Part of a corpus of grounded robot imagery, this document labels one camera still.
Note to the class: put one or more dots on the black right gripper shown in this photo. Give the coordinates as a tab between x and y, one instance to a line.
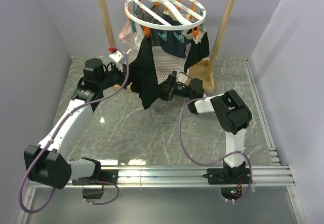
170	83

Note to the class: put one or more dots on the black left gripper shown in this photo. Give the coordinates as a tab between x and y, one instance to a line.
123	74

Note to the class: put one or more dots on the black boxer underwear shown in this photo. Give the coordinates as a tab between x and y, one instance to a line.
142	75

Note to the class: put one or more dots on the white round clip hanger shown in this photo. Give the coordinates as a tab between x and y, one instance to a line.
177	15

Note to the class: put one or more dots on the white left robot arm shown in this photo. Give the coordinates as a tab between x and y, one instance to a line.
46	163

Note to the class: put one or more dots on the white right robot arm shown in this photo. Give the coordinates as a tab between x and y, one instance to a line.
232	113

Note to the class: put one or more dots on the pink white hanging underwear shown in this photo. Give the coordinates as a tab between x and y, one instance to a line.
131	39

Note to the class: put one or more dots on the navy hanging underwear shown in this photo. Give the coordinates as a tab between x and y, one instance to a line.
173	42

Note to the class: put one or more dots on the black hanging underwear white band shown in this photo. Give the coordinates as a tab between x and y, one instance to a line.
199	48

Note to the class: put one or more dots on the grey striped hanging underwear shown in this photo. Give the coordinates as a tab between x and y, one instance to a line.
145	16

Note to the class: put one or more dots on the white perforated plastic basket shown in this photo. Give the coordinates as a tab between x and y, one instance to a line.
165	63

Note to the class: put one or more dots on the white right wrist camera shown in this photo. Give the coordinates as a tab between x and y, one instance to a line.
181	77

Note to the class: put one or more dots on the wooden hanger rack frame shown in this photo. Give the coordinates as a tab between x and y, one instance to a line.
204	68

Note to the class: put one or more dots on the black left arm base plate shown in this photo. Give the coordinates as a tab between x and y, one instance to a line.
110	176

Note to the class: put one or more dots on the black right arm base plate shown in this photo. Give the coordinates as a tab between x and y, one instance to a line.
228	175

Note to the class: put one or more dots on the aluminium mounting rail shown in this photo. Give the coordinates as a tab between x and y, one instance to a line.
140	176

